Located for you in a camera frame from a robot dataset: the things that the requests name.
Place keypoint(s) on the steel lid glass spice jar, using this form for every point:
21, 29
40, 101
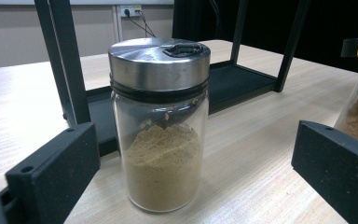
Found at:
161, 161

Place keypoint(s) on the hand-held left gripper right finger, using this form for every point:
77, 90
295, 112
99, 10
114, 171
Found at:
338, 168

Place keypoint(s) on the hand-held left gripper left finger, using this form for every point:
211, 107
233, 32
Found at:
56, 168

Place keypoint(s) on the black curtain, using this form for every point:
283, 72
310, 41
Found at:
267, 25

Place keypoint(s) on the white wall socket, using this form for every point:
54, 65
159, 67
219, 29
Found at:
130, 10

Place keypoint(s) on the black metal shelf rack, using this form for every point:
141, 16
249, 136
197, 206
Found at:
233, 84

